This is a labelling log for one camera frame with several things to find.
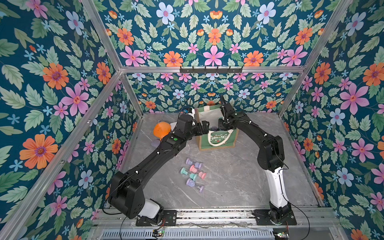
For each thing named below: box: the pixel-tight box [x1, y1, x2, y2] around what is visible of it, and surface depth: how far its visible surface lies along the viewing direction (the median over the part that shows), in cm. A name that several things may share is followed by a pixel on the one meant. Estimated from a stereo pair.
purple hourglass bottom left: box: [186, 178, 196, 187], surface depth 84 cm
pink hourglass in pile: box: [189, 164, 198, 173], surface depth 90 cm
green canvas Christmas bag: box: [196, 105, 240, 151], surface depth 95 cm
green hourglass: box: [180, 167, 188, 176], surface depth 89 cm
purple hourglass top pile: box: [185, 158, 193, 165], surface depth 92 cm
